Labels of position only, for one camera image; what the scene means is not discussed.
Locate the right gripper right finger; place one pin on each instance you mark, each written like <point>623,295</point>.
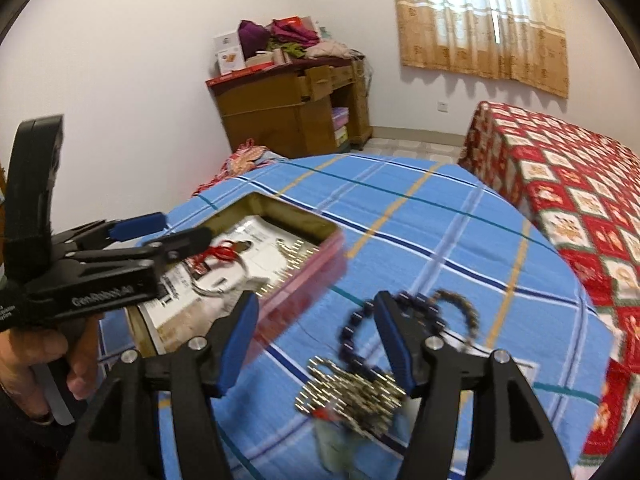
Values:
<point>511,435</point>

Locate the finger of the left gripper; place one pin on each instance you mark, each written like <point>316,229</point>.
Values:
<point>161,251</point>
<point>100,234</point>

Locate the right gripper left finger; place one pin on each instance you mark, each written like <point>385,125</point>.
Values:
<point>118,437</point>

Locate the silver bangle with red tassel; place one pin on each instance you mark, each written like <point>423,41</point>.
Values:
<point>222,256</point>

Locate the person's left hand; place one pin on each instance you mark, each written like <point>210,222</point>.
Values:
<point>21,350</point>

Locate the printed paper sheet in tin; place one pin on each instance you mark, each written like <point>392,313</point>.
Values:
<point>180,314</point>

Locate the pink metal tin box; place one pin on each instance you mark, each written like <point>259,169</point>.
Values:
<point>297,294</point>

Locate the pile of clothes on floor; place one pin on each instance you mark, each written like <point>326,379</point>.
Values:
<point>247,157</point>

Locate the long red flat box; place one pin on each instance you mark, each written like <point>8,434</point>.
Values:
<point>236,74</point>

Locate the brown wooden desk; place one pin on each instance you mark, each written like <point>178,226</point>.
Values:
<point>305,108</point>

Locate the white product box on desk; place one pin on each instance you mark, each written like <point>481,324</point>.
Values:
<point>229,54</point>

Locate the blue plaid tablecloth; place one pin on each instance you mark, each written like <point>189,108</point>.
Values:
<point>413,226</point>

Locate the pile of clothes on desk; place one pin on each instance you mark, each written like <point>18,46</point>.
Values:
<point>291,36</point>

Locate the red patchwork bedspread bed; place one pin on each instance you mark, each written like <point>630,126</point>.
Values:
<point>581,190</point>

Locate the beige patterned window curtain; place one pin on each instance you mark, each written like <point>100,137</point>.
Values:
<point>520,40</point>

